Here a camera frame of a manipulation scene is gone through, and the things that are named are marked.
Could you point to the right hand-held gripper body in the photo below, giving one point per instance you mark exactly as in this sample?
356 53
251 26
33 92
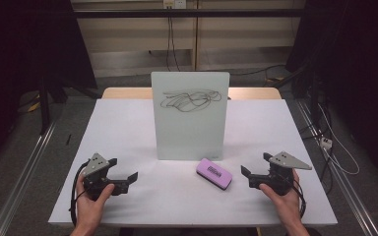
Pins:
280 177

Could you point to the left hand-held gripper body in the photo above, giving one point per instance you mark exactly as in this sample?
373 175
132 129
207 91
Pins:
94 165

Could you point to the purple whiteboard eraser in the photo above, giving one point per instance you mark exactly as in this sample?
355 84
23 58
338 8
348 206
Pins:
214 173

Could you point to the glass whiteboard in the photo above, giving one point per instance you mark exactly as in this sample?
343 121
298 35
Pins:
190 131

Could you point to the person's right hand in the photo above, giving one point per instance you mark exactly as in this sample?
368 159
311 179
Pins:
287 206

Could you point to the person's left hand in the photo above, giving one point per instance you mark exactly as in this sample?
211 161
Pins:
90 211

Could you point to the white table cover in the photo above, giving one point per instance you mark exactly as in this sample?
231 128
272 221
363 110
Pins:
128 131

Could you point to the white power plug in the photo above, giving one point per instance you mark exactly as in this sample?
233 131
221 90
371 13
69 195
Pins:
326 143

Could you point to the wooden table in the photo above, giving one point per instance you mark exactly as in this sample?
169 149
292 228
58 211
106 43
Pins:
124 93

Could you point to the yellow floor tape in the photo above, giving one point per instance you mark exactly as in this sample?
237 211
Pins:
34 106

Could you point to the black horizontal bar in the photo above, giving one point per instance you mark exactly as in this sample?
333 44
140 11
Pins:
190 13

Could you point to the aluminium floor rail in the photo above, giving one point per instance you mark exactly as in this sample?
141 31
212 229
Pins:
23 177
344 183

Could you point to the white wall socket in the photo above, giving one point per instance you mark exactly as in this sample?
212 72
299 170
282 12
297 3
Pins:
174 3

